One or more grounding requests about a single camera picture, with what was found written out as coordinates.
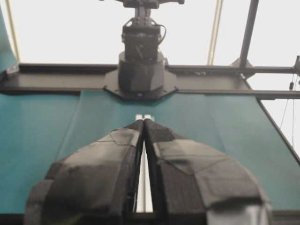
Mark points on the black metal frame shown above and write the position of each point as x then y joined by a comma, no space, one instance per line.
214,104

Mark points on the silver aluminium extrusion rail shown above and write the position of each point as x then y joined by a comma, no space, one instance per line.
144,200

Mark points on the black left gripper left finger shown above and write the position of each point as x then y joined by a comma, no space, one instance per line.
95,185

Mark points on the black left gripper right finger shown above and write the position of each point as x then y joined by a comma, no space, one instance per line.
195,184

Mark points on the teal cloth table cover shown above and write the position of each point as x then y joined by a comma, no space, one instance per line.
37,129

